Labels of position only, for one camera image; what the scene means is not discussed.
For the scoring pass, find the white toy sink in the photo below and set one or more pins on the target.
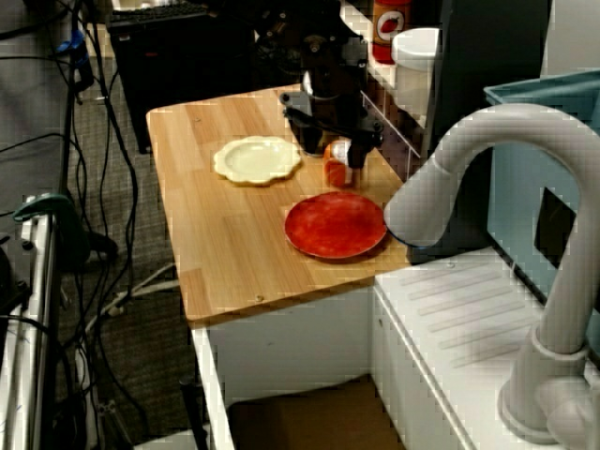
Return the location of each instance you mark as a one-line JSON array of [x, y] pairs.
[[445, 290]]

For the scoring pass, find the white lidded container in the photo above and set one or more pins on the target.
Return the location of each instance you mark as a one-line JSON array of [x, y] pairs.
[[415, 70]]

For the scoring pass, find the teal plastic box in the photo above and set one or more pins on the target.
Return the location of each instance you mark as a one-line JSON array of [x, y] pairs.
[[515, 187]]

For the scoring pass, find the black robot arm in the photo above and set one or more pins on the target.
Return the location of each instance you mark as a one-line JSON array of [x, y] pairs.
[[323, 47]]

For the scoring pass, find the toy salmon sushi piece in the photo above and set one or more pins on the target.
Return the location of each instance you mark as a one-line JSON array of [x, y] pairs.
[[335, 175]]

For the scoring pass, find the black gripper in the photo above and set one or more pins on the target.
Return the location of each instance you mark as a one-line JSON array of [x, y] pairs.
[[337, 115]]

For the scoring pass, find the green clamp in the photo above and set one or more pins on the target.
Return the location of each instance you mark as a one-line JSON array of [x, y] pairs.
[[70, 225]]

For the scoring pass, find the black equipment case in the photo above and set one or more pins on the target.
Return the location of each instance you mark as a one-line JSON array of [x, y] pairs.
[[178, 70]]

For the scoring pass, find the cream scalloped plate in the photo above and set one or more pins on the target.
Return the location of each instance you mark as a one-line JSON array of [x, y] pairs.
[[255, 161]]

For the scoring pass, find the red round plate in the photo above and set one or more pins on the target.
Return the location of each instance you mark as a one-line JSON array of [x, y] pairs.
[[335, 225]]

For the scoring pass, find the aluminium extrusion frame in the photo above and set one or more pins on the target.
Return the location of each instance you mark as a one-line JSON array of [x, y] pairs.
[[37, 328]]

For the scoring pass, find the grey toy faucet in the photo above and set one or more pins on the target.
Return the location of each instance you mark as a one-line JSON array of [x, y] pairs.
[[506, 126]]

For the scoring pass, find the red cup on shelf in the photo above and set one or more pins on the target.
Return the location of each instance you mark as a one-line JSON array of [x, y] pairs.
[[389, 33]]

